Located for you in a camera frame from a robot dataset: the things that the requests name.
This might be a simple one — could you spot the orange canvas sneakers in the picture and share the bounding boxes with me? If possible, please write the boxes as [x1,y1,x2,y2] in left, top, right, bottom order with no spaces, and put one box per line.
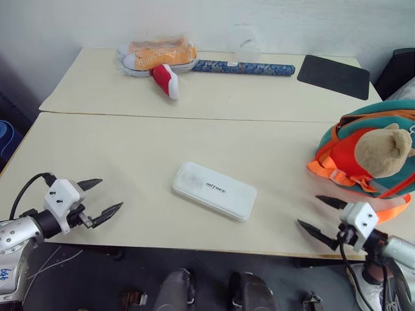
[114,31,200,78]

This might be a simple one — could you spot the red and white shoe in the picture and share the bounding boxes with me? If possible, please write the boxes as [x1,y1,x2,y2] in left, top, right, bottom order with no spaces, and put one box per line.
[149,63,180,100]

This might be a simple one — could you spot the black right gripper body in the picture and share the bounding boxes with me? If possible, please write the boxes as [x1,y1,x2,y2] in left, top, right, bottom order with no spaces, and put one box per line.
[336,222,358,246]

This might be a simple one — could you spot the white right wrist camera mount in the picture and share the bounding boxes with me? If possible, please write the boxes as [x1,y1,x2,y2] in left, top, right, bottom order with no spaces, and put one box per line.
[338,202,379,252]

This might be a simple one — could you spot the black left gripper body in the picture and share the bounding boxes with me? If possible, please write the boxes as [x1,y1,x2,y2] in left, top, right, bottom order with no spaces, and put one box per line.
[66,203,95,228]

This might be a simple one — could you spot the white rectangular case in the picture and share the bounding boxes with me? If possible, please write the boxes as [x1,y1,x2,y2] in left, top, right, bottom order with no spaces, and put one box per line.
[171,161,258,223]

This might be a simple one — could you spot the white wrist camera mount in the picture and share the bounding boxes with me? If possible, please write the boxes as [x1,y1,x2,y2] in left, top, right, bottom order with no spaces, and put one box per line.
[338,202,379,252]
[43,178,81,234]

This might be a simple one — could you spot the blue object beside table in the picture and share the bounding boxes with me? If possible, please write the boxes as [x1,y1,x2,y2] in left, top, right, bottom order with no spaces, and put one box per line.
[0,119,24,163]

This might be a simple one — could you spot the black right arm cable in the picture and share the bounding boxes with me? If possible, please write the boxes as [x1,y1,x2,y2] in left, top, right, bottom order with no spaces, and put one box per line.
[338,239,375,311]

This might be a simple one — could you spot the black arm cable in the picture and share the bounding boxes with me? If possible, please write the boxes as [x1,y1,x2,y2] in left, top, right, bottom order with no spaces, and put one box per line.
[9,172,55,221]
[338,239,375,311]

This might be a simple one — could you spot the orange canvas sneaker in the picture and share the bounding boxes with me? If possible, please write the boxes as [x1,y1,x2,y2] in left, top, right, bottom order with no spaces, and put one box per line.
[117,38,193,56]
[122,43,198,71]

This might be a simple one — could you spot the black rectangular mat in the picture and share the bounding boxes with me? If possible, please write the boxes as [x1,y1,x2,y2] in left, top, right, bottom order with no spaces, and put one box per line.
[297,54,372,101]

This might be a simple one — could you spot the clear plastic container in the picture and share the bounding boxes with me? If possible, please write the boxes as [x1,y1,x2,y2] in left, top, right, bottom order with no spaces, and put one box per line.
[226,23,262,63]

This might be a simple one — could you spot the white sneaker on floor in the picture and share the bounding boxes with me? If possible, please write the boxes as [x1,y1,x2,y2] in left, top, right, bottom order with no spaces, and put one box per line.
[351,262,387,311]

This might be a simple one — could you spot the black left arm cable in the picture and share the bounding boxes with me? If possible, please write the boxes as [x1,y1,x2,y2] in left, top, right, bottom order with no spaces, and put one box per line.
[9,172,55,221]

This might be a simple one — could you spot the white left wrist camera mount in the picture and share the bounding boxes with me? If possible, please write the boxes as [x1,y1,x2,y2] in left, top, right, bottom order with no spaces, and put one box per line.
[43,178,81,234]

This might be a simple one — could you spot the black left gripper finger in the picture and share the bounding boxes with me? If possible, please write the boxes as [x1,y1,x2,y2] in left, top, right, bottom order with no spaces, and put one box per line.
[77,178,104,192]
[91,202,125,229]

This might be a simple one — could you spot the teal orange bear backpack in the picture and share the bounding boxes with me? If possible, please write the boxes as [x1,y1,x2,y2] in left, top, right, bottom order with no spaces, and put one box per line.
[306,99,415,225]

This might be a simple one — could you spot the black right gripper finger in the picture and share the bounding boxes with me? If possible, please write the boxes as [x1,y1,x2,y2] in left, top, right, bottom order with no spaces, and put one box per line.
[315,194,348,211]
[296,218,340,251]

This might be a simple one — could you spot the dark rounded shape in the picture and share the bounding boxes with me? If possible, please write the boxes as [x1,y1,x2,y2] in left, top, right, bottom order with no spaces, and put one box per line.
[228,271,277,311]
[151,268,197,311]

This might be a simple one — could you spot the black chair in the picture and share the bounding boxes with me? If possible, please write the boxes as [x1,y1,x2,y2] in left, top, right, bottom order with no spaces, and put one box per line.
[373,47,415,102]

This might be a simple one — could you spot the blue patterned roll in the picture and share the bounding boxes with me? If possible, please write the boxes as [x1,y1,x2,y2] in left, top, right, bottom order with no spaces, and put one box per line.
[191,59,296,79]

